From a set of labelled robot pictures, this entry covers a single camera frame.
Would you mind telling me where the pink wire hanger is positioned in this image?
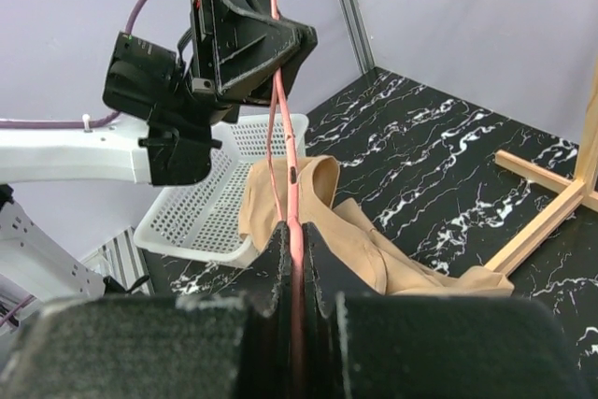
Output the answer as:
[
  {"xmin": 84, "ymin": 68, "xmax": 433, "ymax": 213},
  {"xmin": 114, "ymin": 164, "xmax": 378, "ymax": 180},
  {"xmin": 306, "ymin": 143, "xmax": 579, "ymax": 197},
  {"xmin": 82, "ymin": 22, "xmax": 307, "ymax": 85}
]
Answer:
[{"xmin": 265, "ymin": 0, "xmax": 307, "ymax": 399}]

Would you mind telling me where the wooden hanger stand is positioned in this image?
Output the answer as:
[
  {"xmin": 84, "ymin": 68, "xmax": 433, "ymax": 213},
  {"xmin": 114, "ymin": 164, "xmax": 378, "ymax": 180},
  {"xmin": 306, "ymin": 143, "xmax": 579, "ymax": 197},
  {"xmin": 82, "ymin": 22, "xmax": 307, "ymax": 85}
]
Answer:
[{"xmin": 485, "ymin": 77, "xmax": 597, "ymax": 276}]

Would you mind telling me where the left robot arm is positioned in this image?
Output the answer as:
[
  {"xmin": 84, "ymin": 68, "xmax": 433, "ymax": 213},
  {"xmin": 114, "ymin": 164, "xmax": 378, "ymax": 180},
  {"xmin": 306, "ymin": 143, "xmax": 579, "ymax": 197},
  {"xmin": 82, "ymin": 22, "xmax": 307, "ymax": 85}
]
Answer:
[{"xmin": 1, "ymin": 0, "xmax": 318, "ymax": 302}]

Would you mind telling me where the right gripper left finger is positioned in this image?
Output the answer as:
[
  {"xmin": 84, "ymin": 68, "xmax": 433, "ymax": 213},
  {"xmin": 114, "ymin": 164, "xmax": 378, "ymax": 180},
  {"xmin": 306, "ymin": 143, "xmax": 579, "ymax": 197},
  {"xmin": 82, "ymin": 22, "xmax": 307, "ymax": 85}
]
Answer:
[{"xmin": 1, "ymin": 224, "xmax": 290, "ymax": 398}]

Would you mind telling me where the beige t shirt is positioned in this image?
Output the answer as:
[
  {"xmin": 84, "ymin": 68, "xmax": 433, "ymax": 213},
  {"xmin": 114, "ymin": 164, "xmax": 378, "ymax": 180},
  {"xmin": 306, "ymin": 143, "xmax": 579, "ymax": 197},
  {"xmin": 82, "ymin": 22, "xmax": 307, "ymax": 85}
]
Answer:
[{"xmin": 238, "ymin": 155, "xmax": 514, "ymax": 297}]

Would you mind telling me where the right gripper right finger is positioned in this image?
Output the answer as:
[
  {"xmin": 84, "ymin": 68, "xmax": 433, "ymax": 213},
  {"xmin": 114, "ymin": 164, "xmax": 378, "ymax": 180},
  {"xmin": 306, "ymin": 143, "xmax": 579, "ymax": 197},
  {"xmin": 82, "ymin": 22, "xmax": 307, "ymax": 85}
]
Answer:
[{"xmin": 304, "ymin": 223, "xmax": 593, "ymax": 398}]

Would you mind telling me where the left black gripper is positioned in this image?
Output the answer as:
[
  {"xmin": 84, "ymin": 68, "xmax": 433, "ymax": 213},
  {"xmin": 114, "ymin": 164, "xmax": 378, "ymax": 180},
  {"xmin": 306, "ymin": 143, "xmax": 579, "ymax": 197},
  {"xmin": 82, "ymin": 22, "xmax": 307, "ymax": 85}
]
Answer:
[{"xmin": 192, "ymin": 0, "xmax": 318, "ymax": 107}]

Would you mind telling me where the white plastic basket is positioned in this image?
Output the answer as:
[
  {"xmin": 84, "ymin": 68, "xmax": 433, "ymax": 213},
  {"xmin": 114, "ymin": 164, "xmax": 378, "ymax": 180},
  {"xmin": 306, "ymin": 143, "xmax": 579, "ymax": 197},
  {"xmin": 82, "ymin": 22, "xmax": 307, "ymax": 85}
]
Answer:
[{"xmin": 133, "ymin": 112, "xmax": 310, "ymax": 269}]

